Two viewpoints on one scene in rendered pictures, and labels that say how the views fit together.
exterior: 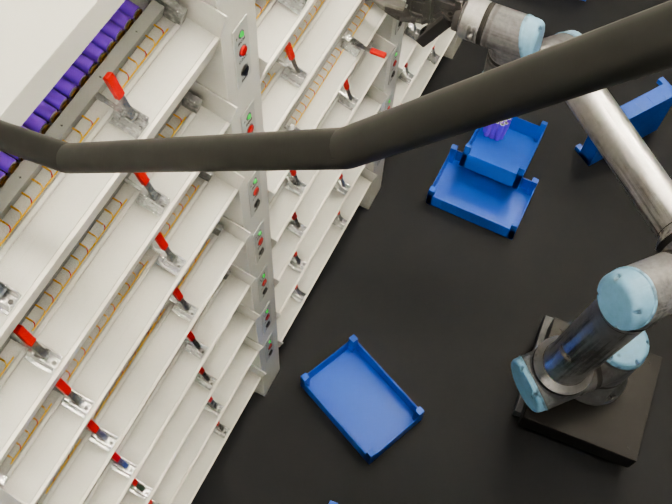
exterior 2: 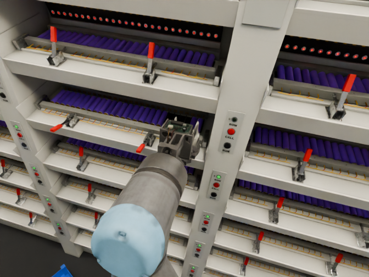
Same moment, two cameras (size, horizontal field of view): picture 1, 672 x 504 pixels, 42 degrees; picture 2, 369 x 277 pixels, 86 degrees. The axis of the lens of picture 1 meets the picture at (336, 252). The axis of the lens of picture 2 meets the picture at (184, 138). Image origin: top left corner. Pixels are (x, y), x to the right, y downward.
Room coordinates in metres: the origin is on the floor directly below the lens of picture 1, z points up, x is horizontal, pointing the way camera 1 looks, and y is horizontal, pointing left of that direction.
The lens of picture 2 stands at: (1.27, -0.51, 1.30)
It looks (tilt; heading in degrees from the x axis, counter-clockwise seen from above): 34 degrees down; 77
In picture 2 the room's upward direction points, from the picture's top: 7 degrees clockwise
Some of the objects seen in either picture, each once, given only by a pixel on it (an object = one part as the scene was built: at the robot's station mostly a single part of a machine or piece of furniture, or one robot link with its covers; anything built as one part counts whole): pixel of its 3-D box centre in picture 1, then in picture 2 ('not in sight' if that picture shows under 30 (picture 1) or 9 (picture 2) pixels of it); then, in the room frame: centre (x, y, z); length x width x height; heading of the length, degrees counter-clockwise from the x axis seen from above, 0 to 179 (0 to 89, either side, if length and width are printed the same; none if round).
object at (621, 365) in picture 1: (609, 350); not in sight; (0.87, -0.72, 0.32); 0.17 x 0.15 x 0.18; 116
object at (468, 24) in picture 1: (472, 19); (159, 177); (1.29, -0.25, 1.04); 0.10 x 0.05 x 0.09; 157
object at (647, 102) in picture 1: (625, 121); not in sight; (1.78, -0.92, 0.10); 0.30 x 0.08 x 0.20; 125
